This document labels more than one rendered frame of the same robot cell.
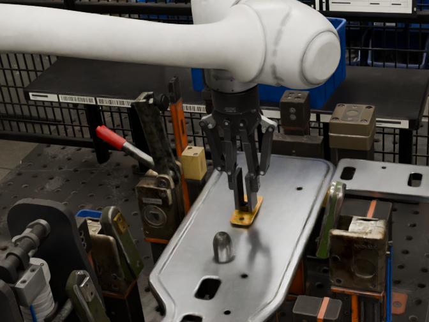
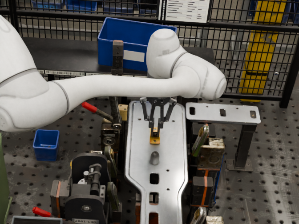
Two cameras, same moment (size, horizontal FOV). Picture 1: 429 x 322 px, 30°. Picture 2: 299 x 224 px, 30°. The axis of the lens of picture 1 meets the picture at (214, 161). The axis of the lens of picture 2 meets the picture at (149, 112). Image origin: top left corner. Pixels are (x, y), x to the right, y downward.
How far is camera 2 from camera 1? 0.91 m
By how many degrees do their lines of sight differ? 23
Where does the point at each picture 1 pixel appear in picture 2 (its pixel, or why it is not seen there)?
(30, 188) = not seen: outside the picture
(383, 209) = (212, 128)
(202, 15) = (156, 62)
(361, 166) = (196, 106)
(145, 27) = (154, 83)
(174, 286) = (139, 179)
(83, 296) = (113, 193)
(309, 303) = (199, 180)
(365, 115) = not seen: hidden behind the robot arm
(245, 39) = (192, 84)
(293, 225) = (178, 142)
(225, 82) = not seen: hidden behind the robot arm
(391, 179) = (212, 113)
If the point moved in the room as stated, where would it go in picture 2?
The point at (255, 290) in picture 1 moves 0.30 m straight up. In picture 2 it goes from (175, 177) to (184, 113)
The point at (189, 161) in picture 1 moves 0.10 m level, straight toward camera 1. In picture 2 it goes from (122, 113) to (132, 130)
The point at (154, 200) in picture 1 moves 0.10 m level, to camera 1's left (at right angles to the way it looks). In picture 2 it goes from (110, 135) to (84, 141)
